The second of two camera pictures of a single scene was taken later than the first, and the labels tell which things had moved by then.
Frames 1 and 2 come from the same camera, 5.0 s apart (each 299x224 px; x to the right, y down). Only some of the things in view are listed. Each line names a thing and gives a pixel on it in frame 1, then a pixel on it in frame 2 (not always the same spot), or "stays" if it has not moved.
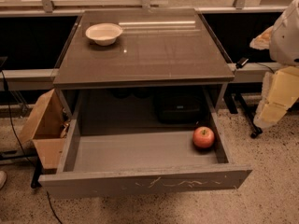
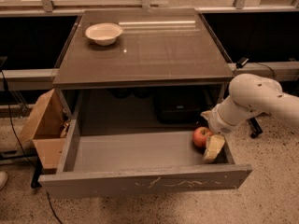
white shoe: (3, 178) stays
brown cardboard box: (48, 131) stays
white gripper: (286, 37) -> (217, 123)
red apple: (203, 137) stays
